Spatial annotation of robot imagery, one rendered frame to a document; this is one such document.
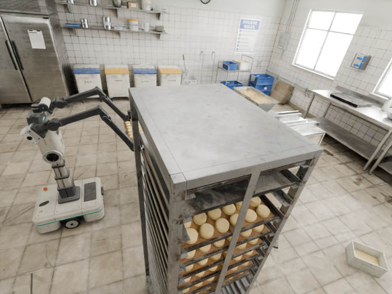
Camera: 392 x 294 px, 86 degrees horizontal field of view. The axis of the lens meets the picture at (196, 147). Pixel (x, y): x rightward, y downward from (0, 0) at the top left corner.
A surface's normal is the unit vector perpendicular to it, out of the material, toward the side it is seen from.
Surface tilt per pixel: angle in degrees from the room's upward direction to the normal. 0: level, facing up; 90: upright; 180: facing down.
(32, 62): 91
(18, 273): 0
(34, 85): 89
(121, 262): 0
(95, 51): 90
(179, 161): 0
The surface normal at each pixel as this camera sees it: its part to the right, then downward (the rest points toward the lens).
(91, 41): 0.32, 0.55
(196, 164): 0.09, -0.83
